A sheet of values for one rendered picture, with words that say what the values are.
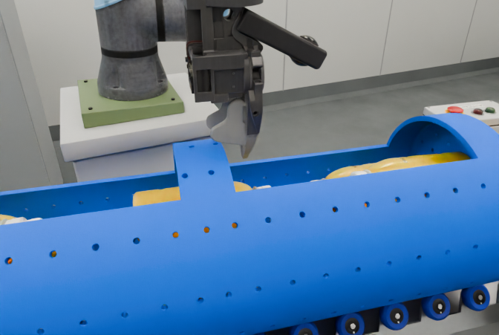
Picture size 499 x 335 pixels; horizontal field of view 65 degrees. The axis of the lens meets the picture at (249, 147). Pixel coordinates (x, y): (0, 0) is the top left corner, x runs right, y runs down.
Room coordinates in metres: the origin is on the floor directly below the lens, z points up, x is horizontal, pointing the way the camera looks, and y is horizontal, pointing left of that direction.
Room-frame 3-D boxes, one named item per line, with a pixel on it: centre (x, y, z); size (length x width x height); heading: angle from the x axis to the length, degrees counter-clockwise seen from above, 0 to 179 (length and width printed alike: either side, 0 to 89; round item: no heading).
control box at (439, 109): (0.90, -0.55, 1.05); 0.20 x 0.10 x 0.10; 104
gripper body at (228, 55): (0.46, 0.03, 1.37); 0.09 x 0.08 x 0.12; 103
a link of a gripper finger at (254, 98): (0.44, 0.00, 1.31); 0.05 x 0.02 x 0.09; 13
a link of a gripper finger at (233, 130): (0.44, 0.02, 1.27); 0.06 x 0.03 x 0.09; 103
